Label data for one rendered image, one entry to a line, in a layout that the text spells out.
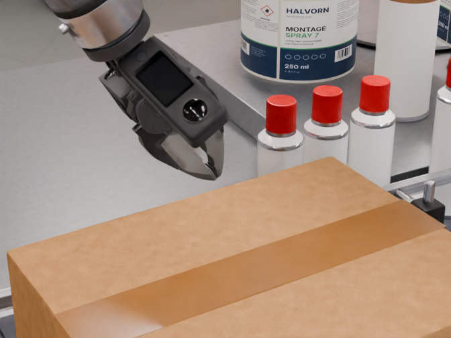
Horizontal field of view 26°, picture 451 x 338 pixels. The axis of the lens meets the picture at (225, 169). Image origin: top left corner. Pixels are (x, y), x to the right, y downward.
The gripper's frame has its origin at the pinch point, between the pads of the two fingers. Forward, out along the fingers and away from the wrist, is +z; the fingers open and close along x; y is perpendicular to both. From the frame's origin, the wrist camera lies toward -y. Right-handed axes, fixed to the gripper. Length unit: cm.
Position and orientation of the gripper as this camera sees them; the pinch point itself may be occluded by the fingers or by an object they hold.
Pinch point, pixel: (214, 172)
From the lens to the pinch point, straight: 104.7
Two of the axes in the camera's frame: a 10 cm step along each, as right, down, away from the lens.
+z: 4.4, 6.6, 6.1
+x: -7.7, 6.3, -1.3
